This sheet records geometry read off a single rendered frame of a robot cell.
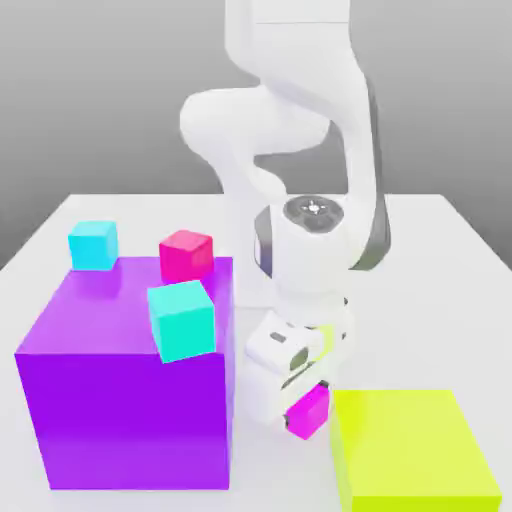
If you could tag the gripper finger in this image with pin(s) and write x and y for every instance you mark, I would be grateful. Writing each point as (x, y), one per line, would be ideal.
(324, 385)
(286, 420)

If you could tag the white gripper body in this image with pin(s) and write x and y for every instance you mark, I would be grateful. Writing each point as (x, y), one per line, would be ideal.
(262, 396)

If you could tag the small magenta cube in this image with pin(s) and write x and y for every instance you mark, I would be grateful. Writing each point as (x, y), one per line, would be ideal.
(307, 412)

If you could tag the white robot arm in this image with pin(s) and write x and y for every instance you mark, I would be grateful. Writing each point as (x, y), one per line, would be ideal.
(304, 104)

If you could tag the small turquoise cube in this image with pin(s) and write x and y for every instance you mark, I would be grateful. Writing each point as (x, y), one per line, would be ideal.
(184, 324)

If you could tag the small red cube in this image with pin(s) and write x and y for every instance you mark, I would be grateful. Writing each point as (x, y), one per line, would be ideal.
(184, 256)

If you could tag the small cyan cube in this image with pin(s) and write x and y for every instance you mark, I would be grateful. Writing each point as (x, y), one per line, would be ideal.
(92, 246)

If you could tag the large yellow box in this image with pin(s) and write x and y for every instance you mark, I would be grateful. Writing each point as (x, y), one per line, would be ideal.
(412, 448)

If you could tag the large purple box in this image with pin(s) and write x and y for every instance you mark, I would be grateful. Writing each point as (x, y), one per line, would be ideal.
(120, 412)

